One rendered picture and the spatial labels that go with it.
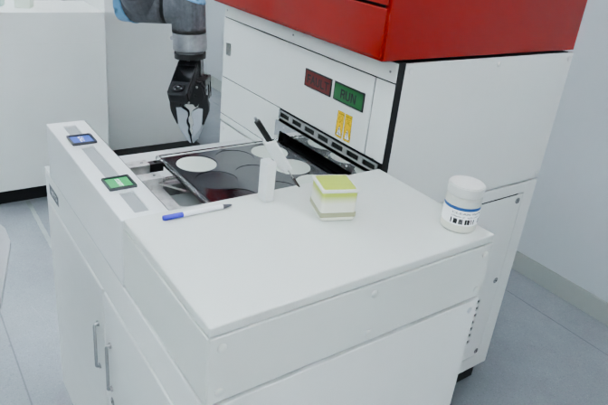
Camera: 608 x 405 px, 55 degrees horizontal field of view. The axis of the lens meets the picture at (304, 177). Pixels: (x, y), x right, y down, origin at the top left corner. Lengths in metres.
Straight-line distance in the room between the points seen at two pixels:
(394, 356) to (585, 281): 1.87
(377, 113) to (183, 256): 0.62
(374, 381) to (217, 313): 0.41
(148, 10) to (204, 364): 0.77
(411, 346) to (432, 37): 0.68
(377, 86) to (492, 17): 0.34
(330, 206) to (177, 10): 0.54
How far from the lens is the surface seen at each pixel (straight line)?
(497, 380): 2.42
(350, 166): 1.48
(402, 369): 1.22
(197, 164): 1.50
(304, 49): 1.62
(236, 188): 1.38
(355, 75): 1.45
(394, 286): 1.05
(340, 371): 1.08
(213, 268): 0.97
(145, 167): 1.47
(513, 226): 2.00
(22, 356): 2.35
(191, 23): 1.32
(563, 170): 2.88
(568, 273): 2.98
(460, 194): 1.15
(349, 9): 1.39
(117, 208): 1.16
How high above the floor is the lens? 1.49
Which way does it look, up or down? 24 degrees down
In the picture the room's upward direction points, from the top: 6 degrees clockwise
